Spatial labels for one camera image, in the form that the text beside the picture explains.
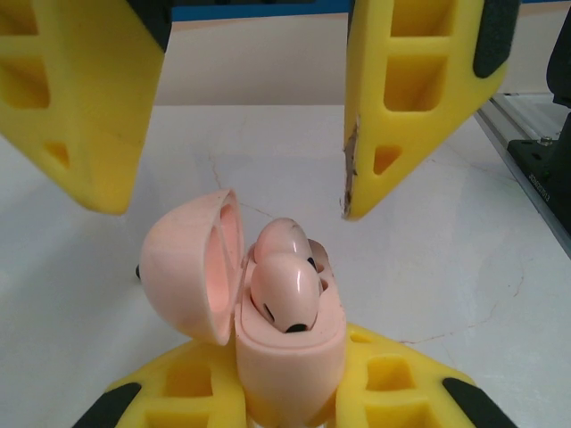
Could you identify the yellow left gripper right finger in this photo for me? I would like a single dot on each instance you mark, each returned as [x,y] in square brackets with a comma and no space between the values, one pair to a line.
[428,383]

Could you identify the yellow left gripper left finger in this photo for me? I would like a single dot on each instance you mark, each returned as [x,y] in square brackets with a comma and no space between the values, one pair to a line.
[223,379]

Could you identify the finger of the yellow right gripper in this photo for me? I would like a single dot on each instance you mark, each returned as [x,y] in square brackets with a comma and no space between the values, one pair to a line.
[98,111]
[370,111]

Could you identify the pink earbud charging case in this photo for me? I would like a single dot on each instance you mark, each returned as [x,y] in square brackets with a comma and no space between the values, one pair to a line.
[290,370]

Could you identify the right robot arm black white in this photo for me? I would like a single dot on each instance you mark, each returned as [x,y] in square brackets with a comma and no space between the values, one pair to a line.
[561,67]

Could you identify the long aluminium base rail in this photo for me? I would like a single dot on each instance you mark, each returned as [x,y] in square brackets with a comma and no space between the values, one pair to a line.
[495,125]

